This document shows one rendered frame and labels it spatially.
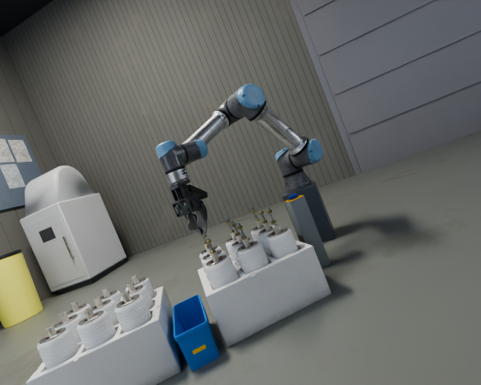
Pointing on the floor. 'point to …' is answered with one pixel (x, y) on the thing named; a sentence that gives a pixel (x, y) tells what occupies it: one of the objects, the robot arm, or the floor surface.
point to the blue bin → (194, 332)
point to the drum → (11, 289)
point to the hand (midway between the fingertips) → (203, 231)
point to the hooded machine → (69, 230)
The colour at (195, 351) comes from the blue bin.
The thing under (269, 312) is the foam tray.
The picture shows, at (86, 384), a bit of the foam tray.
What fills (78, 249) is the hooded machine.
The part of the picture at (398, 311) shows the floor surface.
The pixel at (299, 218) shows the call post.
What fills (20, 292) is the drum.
